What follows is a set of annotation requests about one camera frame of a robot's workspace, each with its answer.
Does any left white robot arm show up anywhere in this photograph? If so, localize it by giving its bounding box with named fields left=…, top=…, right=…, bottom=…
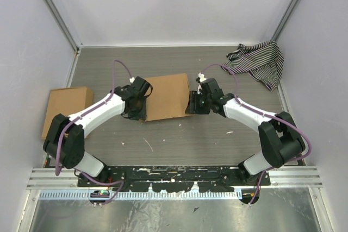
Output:
left=43, top=86, right=148, bottom=187

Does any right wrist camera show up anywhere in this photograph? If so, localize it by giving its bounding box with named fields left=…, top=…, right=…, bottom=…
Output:
left=196, top=72, right=224, bottom=97

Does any folded brown cardboard box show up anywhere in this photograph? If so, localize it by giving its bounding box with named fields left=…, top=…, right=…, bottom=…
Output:
left=41, top=86, right=94, bottom=140

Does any left aluminium corner post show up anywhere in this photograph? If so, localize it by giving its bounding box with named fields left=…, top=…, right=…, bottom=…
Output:
left=43, top=0, right=80, bottom=53

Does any aluminium corner post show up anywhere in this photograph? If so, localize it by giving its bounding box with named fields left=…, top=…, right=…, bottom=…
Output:
left=271, top=0, right=300, bottom=42
left=43, top=0, right=80, bottom=53

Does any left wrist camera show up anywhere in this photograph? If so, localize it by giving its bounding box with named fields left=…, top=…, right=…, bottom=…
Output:
left=130, top=76, right=153, bottom=98

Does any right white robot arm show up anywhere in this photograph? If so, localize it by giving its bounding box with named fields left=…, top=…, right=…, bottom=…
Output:
left=185, top=91, right=306, bottom=186

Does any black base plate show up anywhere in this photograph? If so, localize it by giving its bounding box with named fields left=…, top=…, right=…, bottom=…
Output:
left=94, top=165, right=270, bottom=186

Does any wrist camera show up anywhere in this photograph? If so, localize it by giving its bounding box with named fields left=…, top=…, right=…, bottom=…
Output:
left=130, top=76, right=153, bottom=98
left=196, top=72, right=224, bottom=97

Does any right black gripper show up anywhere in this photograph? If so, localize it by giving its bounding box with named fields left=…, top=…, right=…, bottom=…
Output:
left=185, top=90, right=212, bottom=115

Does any right aluminium corner post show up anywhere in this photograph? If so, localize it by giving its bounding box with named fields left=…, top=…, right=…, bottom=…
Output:
left=271, top=0, right=300, bottom=42

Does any aluminium front rail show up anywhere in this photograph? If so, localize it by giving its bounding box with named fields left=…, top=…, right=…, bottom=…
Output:
left=27, top=165, right=322, bottom=190

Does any brown cardboard box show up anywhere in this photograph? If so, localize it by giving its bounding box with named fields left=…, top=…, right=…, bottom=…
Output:
left=145, top=73, right=190, bottom=122
left=41, top=86, right=94, bottom=140

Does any striped cloth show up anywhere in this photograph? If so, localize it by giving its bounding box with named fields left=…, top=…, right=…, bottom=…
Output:
left=222, top=41, right=284, bottom=91

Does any slotted cable duct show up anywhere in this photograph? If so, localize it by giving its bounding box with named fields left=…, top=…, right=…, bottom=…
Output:
left=38, top=189, right=242, bottom=200

